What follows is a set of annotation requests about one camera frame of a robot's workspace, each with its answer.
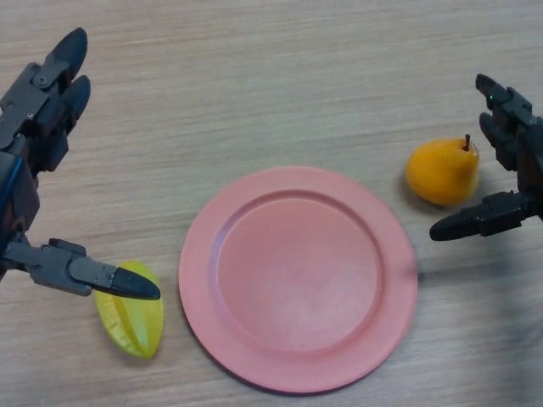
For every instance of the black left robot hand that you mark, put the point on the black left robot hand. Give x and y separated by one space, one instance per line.
38 123

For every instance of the yellow orange pear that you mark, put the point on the yellow orange pear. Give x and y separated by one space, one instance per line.
441 174

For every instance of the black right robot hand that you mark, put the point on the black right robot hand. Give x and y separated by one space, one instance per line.
528 161

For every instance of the yellow starfruit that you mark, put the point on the yellow starfruit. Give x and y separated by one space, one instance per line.
131 326

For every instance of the pink round plate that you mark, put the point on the pink round plate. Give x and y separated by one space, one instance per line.
297 275

